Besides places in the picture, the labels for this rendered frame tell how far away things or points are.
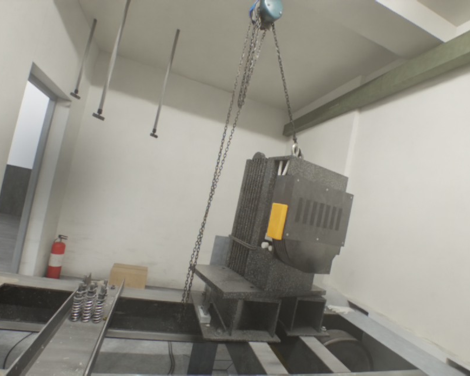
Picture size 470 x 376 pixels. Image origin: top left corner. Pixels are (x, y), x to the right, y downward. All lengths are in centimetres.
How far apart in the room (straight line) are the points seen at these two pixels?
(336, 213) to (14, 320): 184
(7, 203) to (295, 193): 743
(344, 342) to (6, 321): 195
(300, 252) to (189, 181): 253
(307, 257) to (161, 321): 100
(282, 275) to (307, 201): 42
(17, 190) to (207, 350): 662
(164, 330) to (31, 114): 743
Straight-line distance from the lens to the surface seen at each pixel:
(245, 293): 129
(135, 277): 337
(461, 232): 200
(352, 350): 200
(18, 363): 105
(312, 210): 127
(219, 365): 240
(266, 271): 135
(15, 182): 793
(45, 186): 334
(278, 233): 115
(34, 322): 189
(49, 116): 336
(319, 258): 138
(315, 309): 171
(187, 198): 356
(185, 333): 184
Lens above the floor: 130
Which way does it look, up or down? 2 degrees up
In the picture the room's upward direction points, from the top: 12 degrees clockwise
